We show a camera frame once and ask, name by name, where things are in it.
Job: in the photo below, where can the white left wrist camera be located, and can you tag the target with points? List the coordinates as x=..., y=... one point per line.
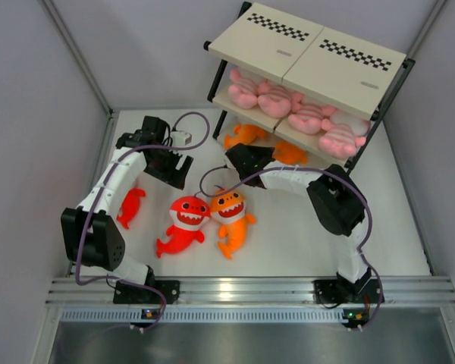
x=180, y=138

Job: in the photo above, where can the orange shark plush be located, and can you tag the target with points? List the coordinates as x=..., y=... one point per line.
x=289, y=154
x=245, y=134
x=229, y=210

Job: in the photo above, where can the red shark plush left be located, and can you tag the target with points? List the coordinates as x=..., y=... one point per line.
x=130, y=207

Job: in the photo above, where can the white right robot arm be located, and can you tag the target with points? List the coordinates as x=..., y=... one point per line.
x=339, y=205

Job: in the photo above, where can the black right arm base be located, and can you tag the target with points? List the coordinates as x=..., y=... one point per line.
x=332, y=292

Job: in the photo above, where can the grey slotted cable duct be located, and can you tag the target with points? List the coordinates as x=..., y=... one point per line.
x=205, y=315

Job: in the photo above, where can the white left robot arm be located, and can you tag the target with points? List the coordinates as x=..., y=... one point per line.
x=92, y=239

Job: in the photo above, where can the red shark plush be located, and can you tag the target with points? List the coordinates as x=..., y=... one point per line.
x=130, y=207
x=188, y=214

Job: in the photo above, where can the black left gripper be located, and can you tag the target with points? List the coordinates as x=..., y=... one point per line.
x=171, y=176

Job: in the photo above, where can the pink striped plush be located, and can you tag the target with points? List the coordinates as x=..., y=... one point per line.
x=307, y=117
x=276, y=100
x=244, y=88
x=344, y=134

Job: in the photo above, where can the beige three-tier shelf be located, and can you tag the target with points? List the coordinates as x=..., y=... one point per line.
x=356, y=76

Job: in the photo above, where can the orange shark plush on shelf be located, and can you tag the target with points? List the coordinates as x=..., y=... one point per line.
x=245, y=134

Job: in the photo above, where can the aluminium mounting rail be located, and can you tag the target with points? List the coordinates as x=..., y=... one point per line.
x=399, y=291

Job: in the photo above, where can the red shark plush centre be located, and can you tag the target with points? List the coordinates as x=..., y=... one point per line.
x=188, y=214

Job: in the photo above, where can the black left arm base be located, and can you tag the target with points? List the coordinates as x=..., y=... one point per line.
x=127, y=294

